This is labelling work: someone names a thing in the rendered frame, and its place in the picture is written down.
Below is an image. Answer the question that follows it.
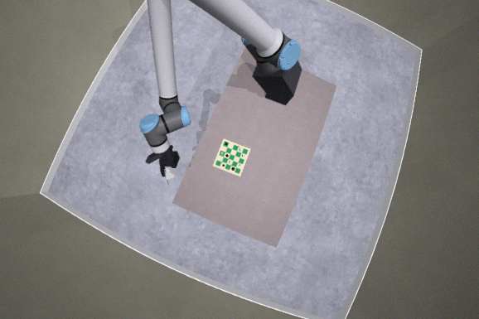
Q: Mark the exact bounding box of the green and cream chessboard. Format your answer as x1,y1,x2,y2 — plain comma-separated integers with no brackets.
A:
213,139,250,176

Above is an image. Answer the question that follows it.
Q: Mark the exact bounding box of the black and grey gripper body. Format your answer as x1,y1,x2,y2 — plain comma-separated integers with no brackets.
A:
157,145,180,168

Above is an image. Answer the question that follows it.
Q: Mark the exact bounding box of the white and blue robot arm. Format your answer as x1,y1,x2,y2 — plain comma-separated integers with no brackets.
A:
139,0,301,164

